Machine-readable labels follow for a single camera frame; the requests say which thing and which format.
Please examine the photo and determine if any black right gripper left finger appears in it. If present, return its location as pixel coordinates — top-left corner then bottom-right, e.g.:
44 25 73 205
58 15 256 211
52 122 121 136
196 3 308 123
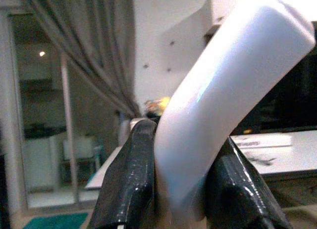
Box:
87 119 158 229

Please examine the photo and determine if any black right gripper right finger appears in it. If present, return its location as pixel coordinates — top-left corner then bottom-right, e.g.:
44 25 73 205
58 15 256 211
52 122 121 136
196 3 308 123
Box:
205 136 294 229

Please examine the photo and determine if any white plastic broom handle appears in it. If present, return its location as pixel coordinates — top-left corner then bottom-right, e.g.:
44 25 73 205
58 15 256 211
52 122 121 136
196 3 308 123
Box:
154 0 317 221

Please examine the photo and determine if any teal floor mat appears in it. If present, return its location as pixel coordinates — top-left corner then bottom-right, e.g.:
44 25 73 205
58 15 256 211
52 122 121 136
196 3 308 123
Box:
23 212 89 229

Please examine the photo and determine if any white tv console table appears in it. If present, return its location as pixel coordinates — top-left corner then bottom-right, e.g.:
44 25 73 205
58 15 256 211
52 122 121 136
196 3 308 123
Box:
84 118 317 191

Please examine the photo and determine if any white book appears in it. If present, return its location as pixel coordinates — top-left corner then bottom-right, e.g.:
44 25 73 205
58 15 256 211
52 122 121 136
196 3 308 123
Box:
231 133 293 149

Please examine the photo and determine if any colourful toy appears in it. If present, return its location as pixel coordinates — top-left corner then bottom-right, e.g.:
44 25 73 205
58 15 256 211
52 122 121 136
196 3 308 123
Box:
144 96 171 116

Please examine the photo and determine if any glass sliding door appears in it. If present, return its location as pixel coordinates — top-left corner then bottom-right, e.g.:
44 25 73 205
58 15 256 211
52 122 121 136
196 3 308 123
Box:
7 12 122 210

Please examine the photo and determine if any black television screen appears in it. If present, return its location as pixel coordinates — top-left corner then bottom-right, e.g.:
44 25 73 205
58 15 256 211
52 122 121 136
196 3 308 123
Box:
230 21 317 136

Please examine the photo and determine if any grey curtain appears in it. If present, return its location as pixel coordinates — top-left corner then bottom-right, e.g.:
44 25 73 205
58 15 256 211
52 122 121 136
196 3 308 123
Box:
18 0 141 117

